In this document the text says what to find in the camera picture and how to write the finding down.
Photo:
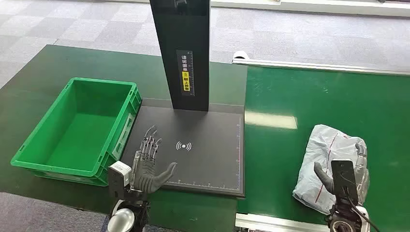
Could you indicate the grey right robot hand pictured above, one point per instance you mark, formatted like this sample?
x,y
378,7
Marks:
x,y
323,176

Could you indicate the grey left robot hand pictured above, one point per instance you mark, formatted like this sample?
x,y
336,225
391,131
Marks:
x,y
145,177

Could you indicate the grey plastic mailer package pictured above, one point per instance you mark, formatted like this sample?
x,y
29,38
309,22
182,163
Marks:
x,y
323,147

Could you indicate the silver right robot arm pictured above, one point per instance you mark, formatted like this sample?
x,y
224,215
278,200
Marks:
x,y
344,221

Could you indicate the black weighing platform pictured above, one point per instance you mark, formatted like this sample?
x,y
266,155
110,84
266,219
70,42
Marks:
x,y
205,160

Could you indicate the green plastic basket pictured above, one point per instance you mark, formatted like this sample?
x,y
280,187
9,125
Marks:
x,y
80,141

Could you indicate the green conveyor belt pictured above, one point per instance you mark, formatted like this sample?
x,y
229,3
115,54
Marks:
x,y
352,105

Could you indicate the black yellow column label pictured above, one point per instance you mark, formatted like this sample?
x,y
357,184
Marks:
x,y
185,83

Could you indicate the black scale column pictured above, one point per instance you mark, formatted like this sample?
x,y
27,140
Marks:
x,y
166,64

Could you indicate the white ledge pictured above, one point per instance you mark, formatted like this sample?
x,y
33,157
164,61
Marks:
x,y
320,6

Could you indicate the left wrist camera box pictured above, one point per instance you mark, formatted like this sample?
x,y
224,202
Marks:
x,y
118,177

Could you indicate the short aluminium conveyor rail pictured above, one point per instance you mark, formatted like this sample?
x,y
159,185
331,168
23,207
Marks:
x,y
272,222

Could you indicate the long aluminium conveyor rail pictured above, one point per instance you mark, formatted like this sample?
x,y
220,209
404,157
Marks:
x,y
320,66

